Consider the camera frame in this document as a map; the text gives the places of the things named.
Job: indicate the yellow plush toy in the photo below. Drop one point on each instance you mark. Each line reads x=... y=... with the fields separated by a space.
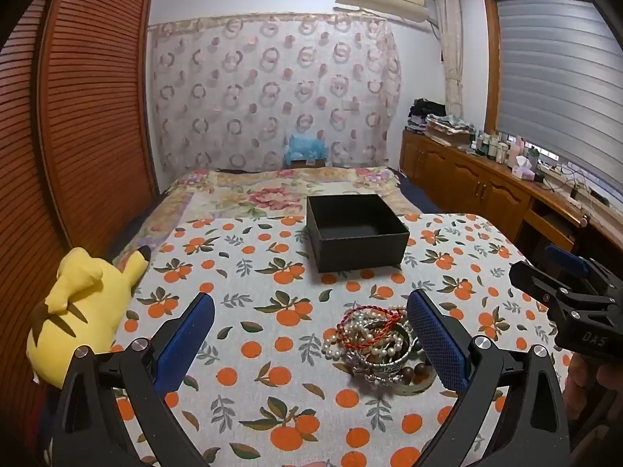
x=82 y=301

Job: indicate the floral blanket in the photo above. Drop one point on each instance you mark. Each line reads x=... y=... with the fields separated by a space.
x=253 y=194

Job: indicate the row of toiletry bottles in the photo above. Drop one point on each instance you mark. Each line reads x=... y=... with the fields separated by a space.
x=494 y=146

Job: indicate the person's right hand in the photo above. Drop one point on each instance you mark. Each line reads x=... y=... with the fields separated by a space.
x=591 y=389

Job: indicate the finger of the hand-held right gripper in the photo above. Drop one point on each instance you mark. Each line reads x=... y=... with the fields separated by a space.
x=564 y=258
x=530 y=277

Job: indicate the pale jade bangle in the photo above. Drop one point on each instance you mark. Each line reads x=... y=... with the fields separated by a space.
x=413 y=390

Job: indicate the small cardboard box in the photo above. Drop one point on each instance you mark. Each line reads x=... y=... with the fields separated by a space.
x=311 y=162

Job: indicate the pink tissue box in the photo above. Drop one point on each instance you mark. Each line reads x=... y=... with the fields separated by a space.
x=523 y=168

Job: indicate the wooden cabinet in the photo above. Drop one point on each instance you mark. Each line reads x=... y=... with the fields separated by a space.
x=467 y=180

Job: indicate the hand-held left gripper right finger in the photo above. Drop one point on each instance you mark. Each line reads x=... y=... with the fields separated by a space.
x=438 y=345

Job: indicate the pile of folded clothes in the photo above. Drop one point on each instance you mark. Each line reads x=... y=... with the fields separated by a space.
x=438 y=119

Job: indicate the grey window blind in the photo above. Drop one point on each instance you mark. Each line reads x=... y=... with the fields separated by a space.
x=559 y=82

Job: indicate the white power strip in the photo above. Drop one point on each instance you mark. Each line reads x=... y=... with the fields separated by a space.
x=555 y=169

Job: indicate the black square box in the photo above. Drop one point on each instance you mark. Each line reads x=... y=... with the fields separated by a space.
x=360 y=253

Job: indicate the wooden louvered wardrobe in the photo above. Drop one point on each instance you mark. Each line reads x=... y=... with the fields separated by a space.
x=87 y=107

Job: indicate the cream window curtain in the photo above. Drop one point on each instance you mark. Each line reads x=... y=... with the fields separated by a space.
x=451 y=58

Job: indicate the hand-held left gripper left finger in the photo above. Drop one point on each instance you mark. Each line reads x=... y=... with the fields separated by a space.
x=187 y=335

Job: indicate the orange print tablecloth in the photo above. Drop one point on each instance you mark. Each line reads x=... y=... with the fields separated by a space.
x=272 y=311

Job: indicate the blue plastic bag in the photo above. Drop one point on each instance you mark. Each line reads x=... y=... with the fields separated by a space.
x=306 y=146

